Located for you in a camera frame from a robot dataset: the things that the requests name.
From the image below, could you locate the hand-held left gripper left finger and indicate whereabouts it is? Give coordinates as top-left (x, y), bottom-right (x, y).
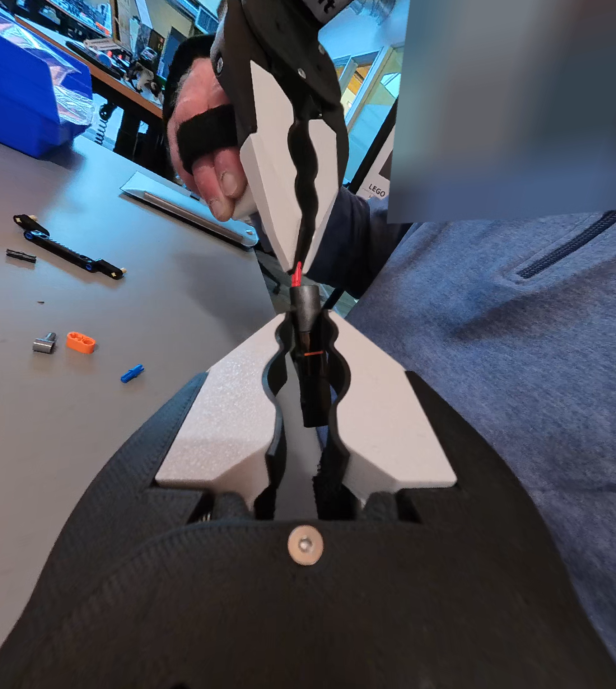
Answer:
top-left (154, 312), bottom-right (293, 520)

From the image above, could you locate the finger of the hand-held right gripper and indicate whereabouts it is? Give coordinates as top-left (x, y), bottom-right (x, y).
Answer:
top-left (238, 58), bottom-right (311, 272)
top-left (297, 114), bottom-right (351, 271)

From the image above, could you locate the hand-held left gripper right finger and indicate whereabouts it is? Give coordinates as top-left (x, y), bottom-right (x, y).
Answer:
top-left (313, 311), bottom-right (458, 520)

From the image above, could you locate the black lego shock absorber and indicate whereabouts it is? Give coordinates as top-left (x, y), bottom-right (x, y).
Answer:
top-left (289, 283), bottom-right (334, 429)

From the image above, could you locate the black lego beam with pins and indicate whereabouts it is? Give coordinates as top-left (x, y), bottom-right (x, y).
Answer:
top-left (12, 213), bottom-right (126, 281)

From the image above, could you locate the person's right hand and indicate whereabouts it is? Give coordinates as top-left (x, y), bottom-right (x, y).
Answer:
top-left (166, 54), bottom-right (249, 223)

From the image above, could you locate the sign with black marker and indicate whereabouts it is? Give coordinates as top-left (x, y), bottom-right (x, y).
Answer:
top-left (348, 97), bottom-right (397, 204)

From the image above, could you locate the silver flat panel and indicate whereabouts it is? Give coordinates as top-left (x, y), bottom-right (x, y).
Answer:
top-left (119, 170), bottom-right (260, 249)

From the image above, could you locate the person's blue sweater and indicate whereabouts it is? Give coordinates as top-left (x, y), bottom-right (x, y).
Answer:
top-left (345, 207), bottom-right (616, 689)

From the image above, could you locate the pile of clear plastic bags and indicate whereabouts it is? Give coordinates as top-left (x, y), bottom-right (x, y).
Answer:
top-left (0, 16), bottom-right (96, 127)

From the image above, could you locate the blue plastic bin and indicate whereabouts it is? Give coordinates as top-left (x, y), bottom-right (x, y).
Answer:
top-left (0, 12), bottom-right (94, 160)

